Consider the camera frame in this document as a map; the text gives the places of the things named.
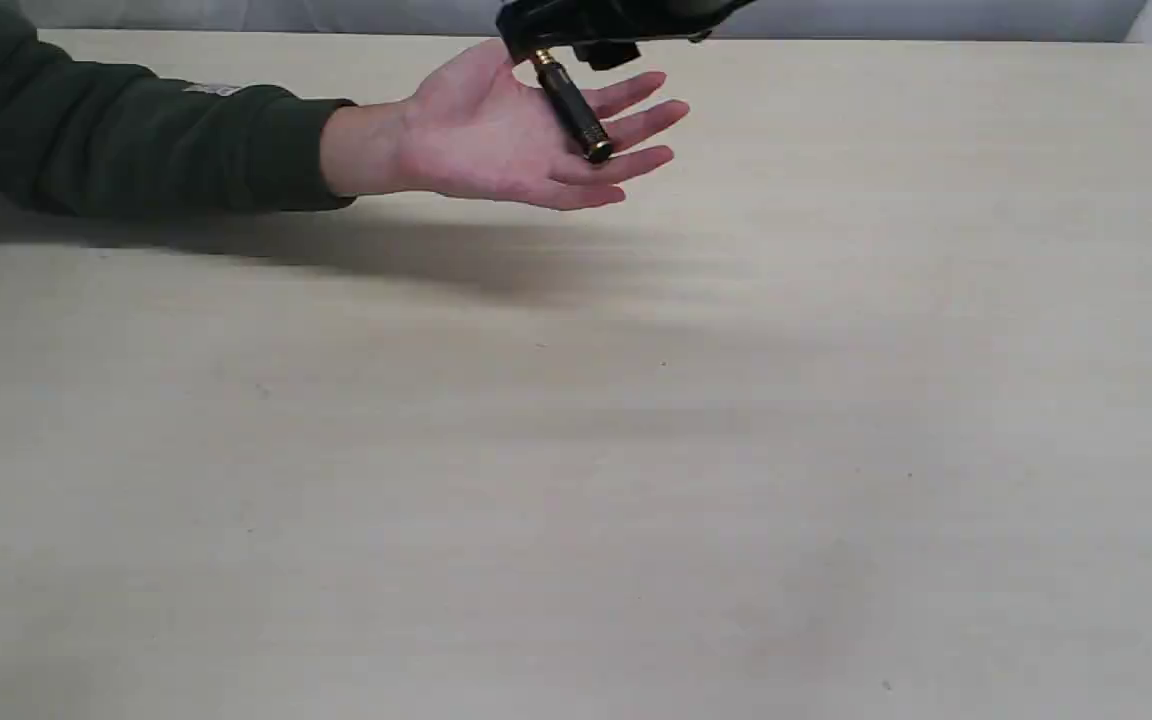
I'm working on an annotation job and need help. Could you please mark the black gold screwdriver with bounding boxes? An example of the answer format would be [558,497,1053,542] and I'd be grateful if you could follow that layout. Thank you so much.
[530,50,614,165]

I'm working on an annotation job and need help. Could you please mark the open bare human hand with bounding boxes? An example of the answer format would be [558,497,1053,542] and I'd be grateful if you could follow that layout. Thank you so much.
[319,40,690,211]

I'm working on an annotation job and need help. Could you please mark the dark green sleeved forearm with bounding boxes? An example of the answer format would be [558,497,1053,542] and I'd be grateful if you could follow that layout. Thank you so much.
[0,3,348,219]

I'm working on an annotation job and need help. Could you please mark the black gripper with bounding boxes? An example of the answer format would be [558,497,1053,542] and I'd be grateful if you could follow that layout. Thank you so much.
[495,1,750,71]

